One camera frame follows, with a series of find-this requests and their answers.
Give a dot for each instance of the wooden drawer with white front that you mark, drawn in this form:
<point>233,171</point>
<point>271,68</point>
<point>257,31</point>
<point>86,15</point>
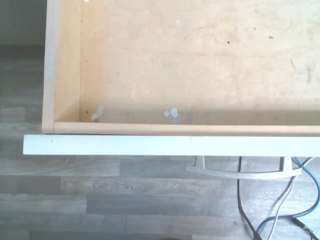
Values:
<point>175,62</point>

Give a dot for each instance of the round white paper dot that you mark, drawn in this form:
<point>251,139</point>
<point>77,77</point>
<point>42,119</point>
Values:
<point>173,110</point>
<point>166,113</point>
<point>175,114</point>

